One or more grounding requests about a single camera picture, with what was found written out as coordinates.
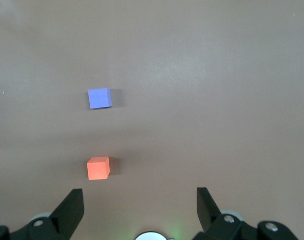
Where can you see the orange foam block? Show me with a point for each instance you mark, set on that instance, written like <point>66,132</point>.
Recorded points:
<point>97,169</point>

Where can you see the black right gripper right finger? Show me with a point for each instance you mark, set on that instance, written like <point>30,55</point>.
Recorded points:
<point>216,225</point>

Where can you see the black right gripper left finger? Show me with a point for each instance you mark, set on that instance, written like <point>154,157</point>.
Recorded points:
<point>64,220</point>

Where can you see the brown table mat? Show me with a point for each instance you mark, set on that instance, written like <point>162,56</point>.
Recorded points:
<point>191,100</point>

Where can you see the purple foam block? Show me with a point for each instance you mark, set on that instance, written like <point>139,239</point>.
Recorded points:
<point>98,99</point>

